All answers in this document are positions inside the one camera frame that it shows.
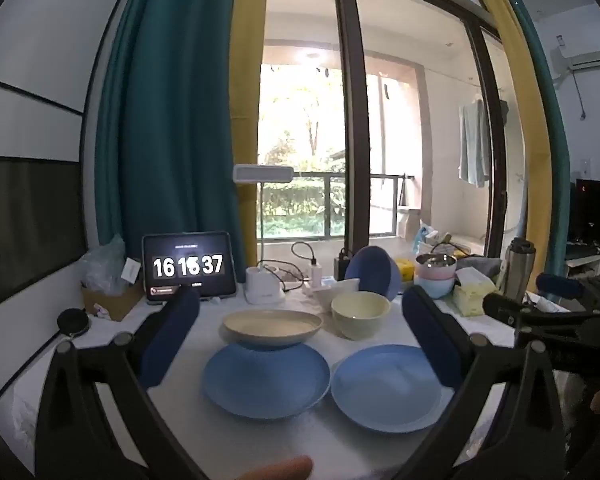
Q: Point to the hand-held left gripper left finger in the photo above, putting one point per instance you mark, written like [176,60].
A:
[172,340]

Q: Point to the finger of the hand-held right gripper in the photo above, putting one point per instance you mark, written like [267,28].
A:
[560,286]
[500,306]

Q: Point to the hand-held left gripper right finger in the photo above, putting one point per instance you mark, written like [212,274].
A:
[430,340]

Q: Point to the blue plate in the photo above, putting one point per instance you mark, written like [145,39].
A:
[265,385]
[385,390]

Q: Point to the cream bowl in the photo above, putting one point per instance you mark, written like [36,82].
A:
[360,320]

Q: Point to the dark blue bowl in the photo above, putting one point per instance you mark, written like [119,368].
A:
[372,270]

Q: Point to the beige plate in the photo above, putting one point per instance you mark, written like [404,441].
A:
[272,327]

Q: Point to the white strawberry print bowl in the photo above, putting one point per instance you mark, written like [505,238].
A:
[330,296]

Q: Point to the person's left hand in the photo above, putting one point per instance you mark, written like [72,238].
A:
[280,467]

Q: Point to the yellow tissue pack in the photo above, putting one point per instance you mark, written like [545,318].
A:
[470,297]

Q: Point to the steel thermos bottle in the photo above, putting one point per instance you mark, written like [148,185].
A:
[517,270]

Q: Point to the grey cloth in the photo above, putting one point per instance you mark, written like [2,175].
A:
[482,264]

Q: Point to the light blue bowl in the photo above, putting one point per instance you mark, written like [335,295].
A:
[437,288]

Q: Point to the pink steel-lined bowl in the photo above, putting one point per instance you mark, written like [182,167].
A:
[432,272]

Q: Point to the cardboard box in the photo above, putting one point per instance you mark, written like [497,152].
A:
[115,302]

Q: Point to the black tablet clock display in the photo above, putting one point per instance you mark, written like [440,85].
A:
[190,265]

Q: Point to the small white box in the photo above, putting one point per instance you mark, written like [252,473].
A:
[131,271]

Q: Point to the black monitor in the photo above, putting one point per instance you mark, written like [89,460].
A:
[597,210]

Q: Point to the blue and white bag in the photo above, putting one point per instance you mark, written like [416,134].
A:
[427,237]

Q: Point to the black round disc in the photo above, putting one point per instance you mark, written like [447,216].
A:
[72,322]

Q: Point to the clear plastic bag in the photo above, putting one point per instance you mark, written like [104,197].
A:
[100,267]

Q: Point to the white desk lamp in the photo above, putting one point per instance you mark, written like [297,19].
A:
[247,60]
[265,287]

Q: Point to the black charger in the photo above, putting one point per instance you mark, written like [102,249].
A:
[341,267]

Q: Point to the white charger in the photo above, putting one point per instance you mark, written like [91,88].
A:
[316,272]

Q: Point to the white textured tablecloth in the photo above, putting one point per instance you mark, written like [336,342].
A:
[330,450]

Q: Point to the teal curtain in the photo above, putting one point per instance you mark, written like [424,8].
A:
[555,135]
[170,110]

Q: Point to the hanging light blue towel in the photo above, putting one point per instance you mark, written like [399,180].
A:
[472,145]

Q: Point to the balcony railing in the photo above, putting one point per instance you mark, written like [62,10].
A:
[325,205]

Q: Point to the yellow curtain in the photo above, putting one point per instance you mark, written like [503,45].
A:
[530,110]

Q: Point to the white air conditioner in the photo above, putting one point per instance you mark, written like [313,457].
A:
[595,57]

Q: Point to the brown sliding door frame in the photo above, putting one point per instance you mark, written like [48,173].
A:
[352,110]

